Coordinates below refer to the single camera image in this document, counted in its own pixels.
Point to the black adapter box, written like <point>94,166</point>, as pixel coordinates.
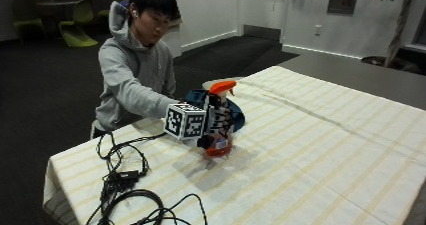
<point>125,175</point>

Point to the the person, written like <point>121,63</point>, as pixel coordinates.
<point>133,68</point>

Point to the dark round table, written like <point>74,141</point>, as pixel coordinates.
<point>57,8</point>

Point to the striped cream tablecloth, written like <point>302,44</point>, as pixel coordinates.
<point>310,145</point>

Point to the window frame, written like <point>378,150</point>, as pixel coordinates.
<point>419,31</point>

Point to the white marker cube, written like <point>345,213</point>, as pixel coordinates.
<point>184,121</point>

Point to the orange spray bottle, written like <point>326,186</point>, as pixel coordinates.
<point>219,145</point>

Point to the white earbud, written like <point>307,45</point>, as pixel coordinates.
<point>134,13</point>

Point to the dark plant pot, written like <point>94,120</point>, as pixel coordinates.
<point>377,61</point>

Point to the indoor tree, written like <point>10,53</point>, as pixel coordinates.
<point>401,21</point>

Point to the white wall outlet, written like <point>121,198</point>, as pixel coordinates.
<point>317,30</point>

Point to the green chair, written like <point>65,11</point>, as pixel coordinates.
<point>113,5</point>
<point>77,28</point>

